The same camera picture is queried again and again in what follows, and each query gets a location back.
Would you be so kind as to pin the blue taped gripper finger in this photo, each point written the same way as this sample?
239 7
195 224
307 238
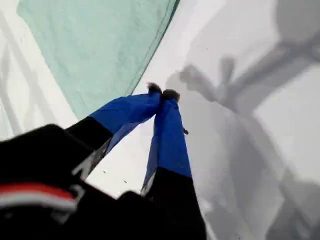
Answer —
125 112
170 150

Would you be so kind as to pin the pale green T-shirt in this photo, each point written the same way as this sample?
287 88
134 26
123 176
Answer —
95 50

